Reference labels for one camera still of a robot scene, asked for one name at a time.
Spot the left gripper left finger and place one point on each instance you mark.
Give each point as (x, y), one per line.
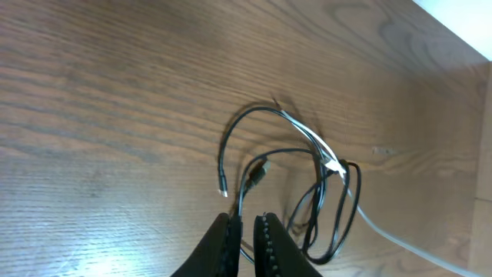
(217, 254)

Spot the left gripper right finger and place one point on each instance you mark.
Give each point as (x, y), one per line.
(275, 253)

